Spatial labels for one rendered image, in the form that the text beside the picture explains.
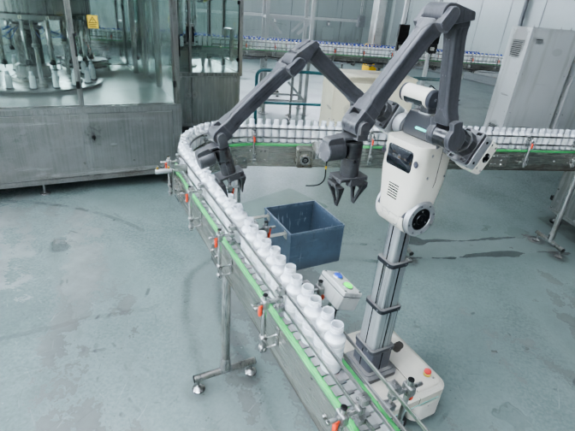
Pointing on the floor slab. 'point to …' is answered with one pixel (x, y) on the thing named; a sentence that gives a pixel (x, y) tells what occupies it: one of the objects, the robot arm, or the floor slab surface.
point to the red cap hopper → (302, 40)
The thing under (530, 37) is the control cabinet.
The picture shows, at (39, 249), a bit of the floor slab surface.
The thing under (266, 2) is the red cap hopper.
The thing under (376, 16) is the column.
